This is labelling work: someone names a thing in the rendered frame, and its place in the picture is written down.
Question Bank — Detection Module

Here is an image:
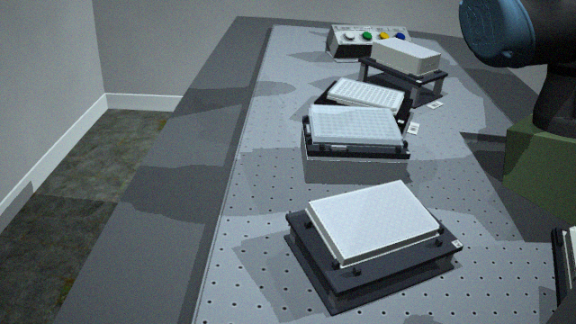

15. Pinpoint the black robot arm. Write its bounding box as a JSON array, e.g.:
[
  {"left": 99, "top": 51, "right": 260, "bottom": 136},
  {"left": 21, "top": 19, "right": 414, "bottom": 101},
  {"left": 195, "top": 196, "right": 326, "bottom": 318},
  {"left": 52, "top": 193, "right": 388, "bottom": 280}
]
[{"left": 459, "top": 0, "right": 576, "bottom": 139}]

